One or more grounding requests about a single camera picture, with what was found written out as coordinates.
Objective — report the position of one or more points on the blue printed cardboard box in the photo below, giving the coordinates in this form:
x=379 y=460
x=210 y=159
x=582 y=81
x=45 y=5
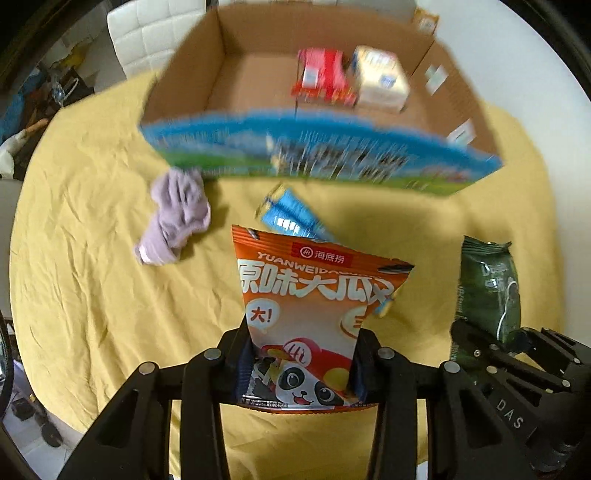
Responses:
x=223 y=103

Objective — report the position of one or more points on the purple cloth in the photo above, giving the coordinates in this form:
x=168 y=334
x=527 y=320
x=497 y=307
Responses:
x=182 y=209

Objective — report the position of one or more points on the blue snack packet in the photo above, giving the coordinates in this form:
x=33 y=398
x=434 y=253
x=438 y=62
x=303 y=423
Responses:
x=284 y=212

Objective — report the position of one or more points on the green snack bag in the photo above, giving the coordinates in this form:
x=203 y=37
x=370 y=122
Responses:
x=488 y=307

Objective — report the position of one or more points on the white padded chair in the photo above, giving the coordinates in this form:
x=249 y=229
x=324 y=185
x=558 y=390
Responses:
x=145 y=34

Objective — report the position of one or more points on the yellow tablecloth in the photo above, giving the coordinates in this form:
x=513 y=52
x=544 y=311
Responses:
x=87 y=313

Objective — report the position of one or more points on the orange panda snack bag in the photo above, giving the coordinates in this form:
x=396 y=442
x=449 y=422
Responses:
x=305 y=303

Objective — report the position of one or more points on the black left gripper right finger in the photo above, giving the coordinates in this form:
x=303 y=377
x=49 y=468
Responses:
x=466 y=439

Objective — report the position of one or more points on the red snack packet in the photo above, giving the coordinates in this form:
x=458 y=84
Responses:
x=322 y=77

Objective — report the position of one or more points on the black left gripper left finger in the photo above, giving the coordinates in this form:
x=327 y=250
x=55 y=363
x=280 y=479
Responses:
x=130 y=437

